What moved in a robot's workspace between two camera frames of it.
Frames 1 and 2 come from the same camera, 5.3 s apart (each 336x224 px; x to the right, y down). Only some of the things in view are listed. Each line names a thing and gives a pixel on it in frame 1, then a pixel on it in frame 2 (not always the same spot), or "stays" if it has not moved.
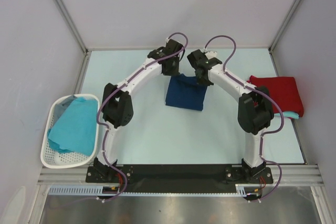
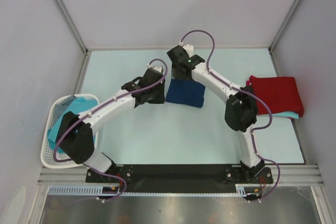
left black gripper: (175, 71) → (161, 99)
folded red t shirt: (284, 89) stays
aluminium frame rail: (292, 175) stays
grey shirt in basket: (61, 106) stays
